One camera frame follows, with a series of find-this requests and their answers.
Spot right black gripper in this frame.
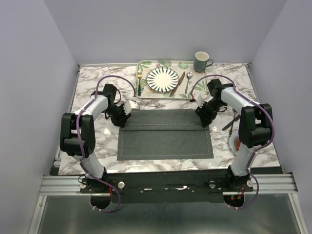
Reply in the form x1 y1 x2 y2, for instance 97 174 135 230
195 98 225 128

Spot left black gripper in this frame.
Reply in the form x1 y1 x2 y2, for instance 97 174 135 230
103 103 131 128

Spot grey cloth napkin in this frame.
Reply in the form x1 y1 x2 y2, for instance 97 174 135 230
117 109 214 161

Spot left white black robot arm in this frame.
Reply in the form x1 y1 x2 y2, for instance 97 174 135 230
59 84 137 193

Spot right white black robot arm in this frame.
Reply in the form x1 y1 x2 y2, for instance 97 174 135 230
190 75 275 191

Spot small white saucer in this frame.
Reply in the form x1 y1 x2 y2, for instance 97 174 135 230
229 132 239 155

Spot orange black object on saucer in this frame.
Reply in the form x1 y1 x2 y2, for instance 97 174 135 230
234 137 241 151

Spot bronze knife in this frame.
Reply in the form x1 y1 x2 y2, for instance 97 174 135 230
170 72 186 97

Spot silver spoon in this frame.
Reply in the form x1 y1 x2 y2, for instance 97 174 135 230
184 72 193 94

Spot striped white plate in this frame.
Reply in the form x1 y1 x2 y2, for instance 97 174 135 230
146 67 179 93

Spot floral serving tray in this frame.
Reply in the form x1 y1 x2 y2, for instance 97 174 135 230
135 60 209 99

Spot teal ceramic mug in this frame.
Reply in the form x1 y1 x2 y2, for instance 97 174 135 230
193 51 214 73

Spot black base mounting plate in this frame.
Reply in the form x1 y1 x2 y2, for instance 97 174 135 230
80 169 254 204

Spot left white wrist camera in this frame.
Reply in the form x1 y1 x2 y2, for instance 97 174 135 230
123 100 139 115

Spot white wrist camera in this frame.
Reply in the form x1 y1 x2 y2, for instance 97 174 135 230
123 100 139 115
194 95 205 108

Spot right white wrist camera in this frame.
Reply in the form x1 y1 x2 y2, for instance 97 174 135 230
194 95 205 108

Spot gold green-handled fork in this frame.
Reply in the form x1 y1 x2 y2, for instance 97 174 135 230
137 70 142 96

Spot aluminium frame rail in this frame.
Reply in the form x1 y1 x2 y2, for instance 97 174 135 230
39 174 298 196

